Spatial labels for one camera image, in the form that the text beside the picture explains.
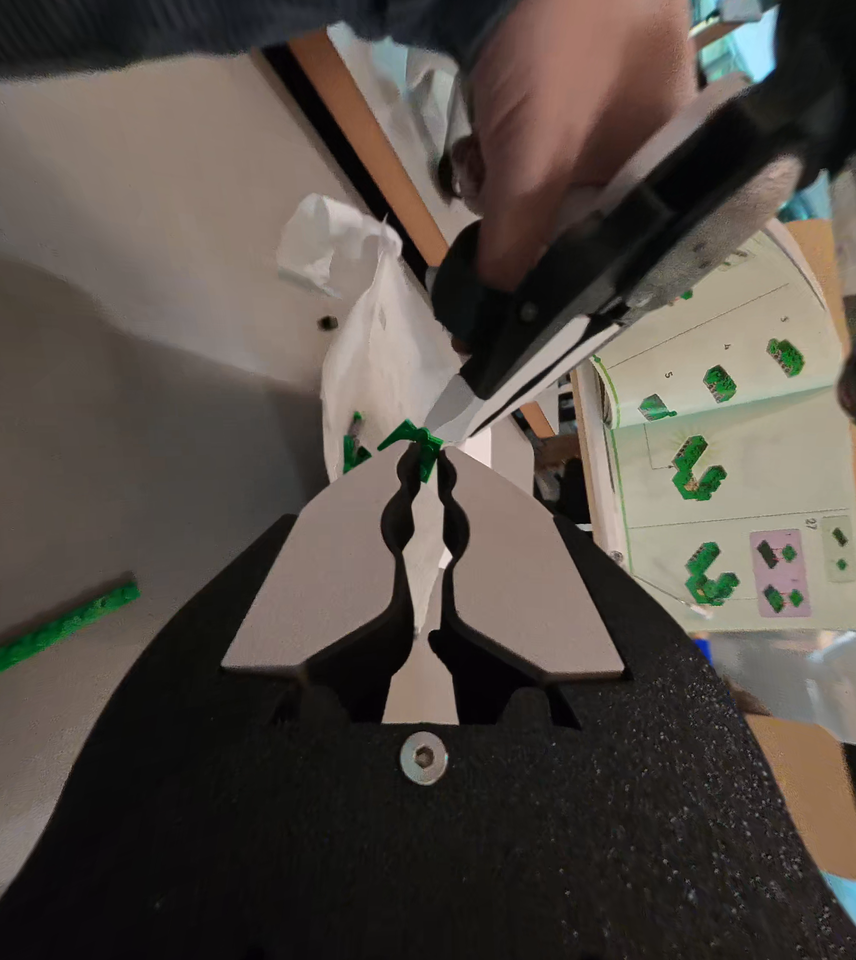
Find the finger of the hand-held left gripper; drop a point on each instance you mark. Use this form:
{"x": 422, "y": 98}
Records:
{"x": 548, "y": 386}
{"x": 458, "y": 412}

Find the person's left hand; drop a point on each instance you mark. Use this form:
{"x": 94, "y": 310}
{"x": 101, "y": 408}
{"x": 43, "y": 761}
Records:
{"x": 570, "y": 112}

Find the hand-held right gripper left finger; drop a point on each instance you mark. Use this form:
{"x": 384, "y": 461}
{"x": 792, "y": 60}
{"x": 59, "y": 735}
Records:
{"x": 323, "y": 585}

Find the white printed paper bag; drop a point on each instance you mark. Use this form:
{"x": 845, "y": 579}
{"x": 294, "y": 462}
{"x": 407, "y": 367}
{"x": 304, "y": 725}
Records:
{"x": 383, "y": 360}

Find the long thin green plate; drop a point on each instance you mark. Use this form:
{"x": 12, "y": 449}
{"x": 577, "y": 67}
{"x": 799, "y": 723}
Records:
{"x": 37, "y": 637}

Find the background wooden table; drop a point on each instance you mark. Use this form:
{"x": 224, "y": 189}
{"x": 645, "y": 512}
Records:
{"x": 803, "y": 795}

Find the instruction booklet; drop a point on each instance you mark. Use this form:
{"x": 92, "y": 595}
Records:
{"x": 758, "y": 465}

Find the green toy brick assembly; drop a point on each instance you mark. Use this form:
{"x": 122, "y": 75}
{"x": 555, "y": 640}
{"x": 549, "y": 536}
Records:
{"x": 405, "y": 433}

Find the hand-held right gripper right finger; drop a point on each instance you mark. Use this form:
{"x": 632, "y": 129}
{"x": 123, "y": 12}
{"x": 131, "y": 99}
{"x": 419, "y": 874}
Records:
{"x": 533, "y": 592}

